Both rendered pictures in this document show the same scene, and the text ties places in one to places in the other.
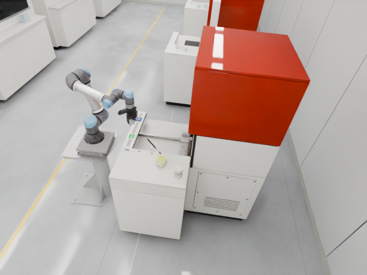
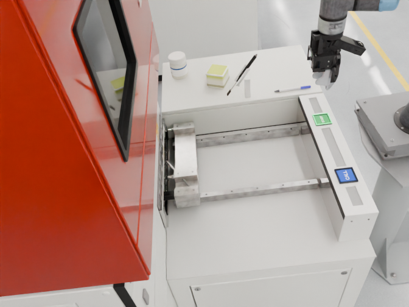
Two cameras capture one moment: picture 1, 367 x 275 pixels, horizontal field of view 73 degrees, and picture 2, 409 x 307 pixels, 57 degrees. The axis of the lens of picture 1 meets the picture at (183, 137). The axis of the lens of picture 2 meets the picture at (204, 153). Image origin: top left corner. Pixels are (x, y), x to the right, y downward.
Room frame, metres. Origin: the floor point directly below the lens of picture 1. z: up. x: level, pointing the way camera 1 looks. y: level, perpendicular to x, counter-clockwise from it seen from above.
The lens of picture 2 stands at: (2.64, 0.04, 1.88)
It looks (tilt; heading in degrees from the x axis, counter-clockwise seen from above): 46 degrees down; 179
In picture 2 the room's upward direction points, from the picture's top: 9 degrees counter-clockwise
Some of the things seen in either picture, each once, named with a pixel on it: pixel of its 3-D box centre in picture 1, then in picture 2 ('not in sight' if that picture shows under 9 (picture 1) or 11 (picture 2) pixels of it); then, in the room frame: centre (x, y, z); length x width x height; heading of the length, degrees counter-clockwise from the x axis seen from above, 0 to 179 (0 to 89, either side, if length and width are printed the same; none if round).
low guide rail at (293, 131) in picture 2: not in sight; (235, 138); (1.57, 0.19, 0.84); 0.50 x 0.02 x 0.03; 86
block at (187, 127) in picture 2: not in sight; (184, 128); (1.53, 0.00, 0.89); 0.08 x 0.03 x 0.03; 86
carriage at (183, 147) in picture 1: (183, 147); (186, 164); (1.69, -0.01, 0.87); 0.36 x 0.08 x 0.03; 176
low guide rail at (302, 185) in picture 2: (166, 137); (244, 192); (1.84, 0.17, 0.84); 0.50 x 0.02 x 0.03; 86
